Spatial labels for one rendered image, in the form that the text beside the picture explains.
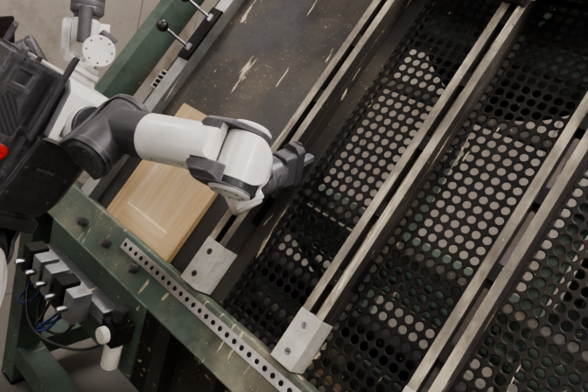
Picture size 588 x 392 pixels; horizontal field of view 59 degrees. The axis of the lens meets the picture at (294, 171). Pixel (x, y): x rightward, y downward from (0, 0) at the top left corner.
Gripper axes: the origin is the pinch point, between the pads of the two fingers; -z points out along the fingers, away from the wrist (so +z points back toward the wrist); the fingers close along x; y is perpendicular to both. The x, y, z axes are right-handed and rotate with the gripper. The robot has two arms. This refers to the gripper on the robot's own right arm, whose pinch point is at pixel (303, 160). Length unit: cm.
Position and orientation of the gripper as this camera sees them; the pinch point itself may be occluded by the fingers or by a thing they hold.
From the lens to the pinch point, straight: 134.1
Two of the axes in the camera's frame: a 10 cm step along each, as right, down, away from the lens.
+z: -6.8, 2.8, -6.8
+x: 1.3, -8.6, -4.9
